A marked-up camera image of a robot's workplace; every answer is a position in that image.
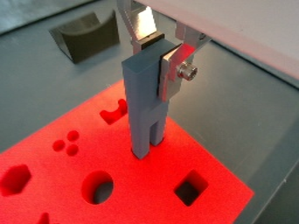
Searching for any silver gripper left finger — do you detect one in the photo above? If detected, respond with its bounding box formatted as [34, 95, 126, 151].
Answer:
[116, 0, 164, 53]

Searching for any blue double-square peg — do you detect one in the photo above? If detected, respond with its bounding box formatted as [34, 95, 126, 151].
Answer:
[121, 39, 174, 159]

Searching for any red shape-sorting board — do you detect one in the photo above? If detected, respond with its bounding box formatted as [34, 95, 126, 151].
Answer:
[0, 83, 253, 224]

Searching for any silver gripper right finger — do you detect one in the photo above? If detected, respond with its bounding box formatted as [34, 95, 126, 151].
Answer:
[158, 24, 210, 102]

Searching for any black curved holder stand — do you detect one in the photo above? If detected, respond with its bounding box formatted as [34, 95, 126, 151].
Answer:
[49, 10, 118, 64]

